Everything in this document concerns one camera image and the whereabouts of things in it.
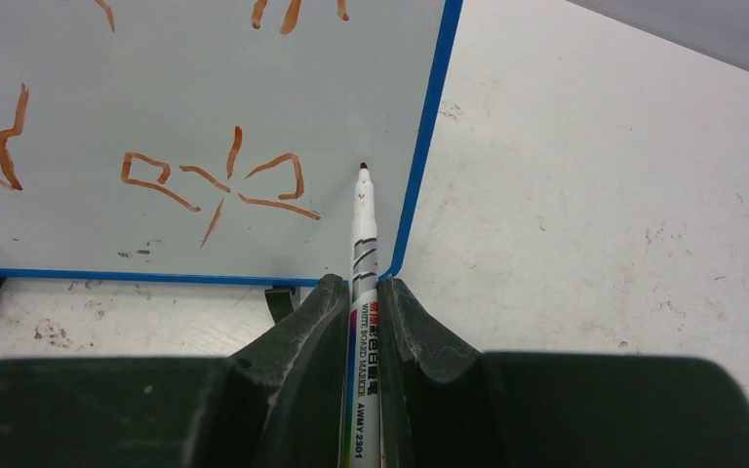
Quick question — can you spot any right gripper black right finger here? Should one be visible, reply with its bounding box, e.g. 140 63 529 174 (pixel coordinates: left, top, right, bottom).
378 279 749 467

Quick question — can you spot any red capped whiteboard marker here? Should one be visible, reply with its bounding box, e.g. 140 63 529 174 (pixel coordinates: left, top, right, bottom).
339 164 381 467

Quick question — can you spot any blue framed whiteboard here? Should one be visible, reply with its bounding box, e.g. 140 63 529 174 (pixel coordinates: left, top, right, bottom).
0 1 462 289

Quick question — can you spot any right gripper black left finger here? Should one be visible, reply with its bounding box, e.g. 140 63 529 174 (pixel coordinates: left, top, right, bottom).
0 274 349 467

